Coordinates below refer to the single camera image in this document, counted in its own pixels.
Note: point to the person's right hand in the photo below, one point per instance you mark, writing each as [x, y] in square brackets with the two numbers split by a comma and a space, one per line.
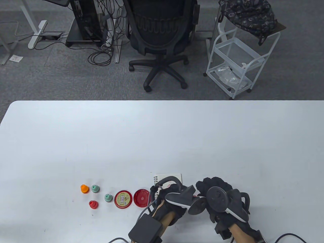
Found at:
[215, 182]

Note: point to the person's left hand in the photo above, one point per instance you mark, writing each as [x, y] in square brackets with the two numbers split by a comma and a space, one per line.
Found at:
[177, 215]

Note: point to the red ink pad base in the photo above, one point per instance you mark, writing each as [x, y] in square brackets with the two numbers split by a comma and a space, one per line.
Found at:
[142, 198]

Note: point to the spiral lined notebook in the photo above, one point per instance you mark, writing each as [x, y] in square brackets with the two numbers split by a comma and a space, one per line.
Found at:
[174, 176]

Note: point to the red ink tin lid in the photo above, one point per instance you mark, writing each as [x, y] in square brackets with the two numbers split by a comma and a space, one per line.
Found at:
[123, 199]

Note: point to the green reward stamp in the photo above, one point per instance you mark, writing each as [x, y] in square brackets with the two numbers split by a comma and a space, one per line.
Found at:
[95, 188]
[108, 197]

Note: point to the red reward stamp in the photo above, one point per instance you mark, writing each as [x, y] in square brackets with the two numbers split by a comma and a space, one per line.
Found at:
[93, 204]

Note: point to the orange reward stamp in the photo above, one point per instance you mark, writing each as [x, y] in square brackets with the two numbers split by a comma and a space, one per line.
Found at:
[84, 188]

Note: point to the person's left forearm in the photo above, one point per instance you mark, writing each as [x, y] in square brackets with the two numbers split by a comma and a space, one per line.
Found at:
[167, 220]

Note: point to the person's right forearm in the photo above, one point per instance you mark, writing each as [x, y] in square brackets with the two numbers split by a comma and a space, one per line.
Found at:
[239, 235]

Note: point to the black white left hand controller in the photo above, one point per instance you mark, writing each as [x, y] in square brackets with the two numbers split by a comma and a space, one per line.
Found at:
[182, 200]

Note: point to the black white hand controller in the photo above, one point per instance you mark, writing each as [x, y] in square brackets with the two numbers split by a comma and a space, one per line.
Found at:
[182, 200]
[217, 200]

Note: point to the black white right hand controller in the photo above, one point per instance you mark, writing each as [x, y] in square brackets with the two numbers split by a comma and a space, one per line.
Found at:
[217, 200]

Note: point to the clear plastic bag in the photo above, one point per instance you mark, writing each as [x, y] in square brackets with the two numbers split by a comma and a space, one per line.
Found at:
[227, 76]

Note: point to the small white plastic part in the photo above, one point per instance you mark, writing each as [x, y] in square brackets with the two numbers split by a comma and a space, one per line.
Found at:
[244, 65]

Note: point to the white metal trolley cart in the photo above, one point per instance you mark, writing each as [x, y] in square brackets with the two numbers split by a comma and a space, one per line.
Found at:
[234, 49]

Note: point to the grey floor outlet cover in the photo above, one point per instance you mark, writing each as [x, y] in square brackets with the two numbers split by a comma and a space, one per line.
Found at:
[202, 35]

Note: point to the black mesh office chair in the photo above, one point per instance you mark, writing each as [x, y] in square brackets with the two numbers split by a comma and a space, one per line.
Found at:
[162, 33]

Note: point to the slim white desk leg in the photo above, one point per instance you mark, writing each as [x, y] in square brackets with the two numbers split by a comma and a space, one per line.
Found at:
[117, 54]

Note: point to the dark brown flat board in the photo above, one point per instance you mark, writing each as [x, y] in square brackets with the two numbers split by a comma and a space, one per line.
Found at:
[279, 27]

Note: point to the black patterned bag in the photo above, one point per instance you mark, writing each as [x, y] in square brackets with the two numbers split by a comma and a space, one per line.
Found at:
[248, 15]

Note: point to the black computer stand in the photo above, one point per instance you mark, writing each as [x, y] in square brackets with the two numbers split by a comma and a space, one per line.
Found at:
[76, 38]

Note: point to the black computer tower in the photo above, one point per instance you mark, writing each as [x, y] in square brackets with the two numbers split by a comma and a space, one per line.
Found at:
[84, 17]

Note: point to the black power strip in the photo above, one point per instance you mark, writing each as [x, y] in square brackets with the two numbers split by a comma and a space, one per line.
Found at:
[53, 35]

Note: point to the white paper scrap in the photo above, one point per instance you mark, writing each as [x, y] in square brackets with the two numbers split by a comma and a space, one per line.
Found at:
[16, 58]

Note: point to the white T-shaped desk leg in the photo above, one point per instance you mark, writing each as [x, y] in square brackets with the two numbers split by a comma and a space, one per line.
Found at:
[38, 31]

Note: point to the grey desk leg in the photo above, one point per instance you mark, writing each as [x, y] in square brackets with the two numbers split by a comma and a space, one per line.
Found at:
[5, 59]

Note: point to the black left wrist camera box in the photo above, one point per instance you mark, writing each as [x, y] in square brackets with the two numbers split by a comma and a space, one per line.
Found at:
[145, 229]

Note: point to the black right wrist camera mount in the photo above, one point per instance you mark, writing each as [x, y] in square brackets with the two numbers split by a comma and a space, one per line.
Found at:
[222, 231]

